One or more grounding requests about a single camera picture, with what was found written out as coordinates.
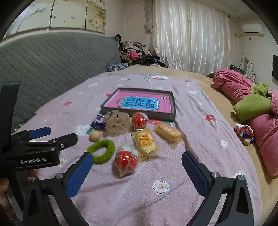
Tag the grey quilted headboard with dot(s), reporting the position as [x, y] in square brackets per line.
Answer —
[47, 65]

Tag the white curtain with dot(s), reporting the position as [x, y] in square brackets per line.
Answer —
[188, 35]

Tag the beige mesh bath puff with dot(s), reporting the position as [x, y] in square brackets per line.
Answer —
[116, 123]

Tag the dark shallow box tray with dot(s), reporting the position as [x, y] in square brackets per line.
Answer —
[151, 114]

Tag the wafer biscuit pack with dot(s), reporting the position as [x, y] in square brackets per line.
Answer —
[170, 133]

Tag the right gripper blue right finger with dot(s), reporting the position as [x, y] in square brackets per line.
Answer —
[198, 173]

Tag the yellow packaged cake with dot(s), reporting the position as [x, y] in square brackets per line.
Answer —
[144, 142]

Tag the blue patterned cloth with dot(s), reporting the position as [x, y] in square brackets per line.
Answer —
[117, 67]

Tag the chair with items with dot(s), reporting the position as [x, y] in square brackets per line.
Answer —
[245, 68]

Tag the floral wall painting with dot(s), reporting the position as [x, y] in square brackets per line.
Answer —
[84, 14]

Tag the pile of clothes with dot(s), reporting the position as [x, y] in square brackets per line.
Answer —
[134, 53]

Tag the white air conditioner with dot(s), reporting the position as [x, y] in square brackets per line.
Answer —
[253, 29]

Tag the pink quilt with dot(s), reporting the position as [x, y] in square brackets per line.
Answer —
[236, 87]

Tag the black television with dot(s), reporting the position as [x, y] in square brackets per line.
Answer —
[275, 67]

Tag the small stuffed doll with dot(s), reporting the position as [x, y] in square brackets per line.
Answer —
[244, 133]

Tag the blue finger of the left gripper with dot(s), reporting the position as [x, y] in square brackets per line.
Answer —
[59, 143]
[27, 135]

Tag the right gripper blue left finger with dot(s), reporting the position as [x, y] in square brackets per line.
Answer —
[72, 180]

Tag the pink printed bedsheet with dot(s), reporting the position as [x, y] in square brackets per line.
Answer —
[159, 192]

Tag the red toy egg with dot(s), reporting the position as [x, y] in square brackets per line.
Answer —
[138, 121]
[126, 160]

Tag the green blanket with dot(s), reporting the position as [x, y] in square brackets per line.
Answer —
[254, 104]

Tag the tan bed blanket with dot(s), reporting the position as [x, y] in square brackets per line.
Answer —
[224, 104]

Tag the person's left hand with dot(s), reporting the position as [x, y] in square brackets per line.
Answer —
[4, 201]

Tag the pink blue book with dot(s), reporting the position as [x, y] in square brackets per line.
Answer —
[146, 101]

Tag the blue cookie packet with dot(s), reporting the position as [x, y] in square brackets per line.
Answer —
[98, 122]

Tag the walnut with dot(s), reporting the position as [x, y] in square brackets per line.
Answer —
[95, 136]

